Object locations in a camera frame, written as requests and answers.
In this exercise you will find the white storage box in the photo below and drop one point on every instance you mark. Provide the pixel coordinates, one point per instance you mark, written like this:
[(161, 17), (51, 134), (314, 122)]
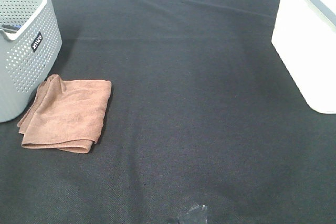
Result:
[(304, 38)]

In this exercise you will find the black table cloth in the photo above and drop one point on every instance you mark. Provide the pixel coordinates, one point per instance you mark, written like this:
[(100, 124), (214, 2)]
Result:
[(203, 112)]

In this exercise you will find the brown towel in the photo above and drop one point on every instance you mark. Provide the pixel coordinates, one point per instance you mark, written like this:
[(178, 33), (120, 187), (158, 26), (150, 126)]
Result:
[(66, 115)]

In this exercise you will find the dark item inside basket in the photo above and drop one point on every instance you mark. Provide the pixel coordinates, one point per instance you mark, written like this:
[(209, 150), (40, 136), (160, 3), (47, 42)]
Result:
[(10, 29)]

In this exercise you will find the grey perforated plastic basket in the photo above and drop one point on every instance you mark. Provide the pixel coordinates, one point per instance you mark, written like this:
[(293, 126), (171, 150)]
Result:
[(28, 55)]

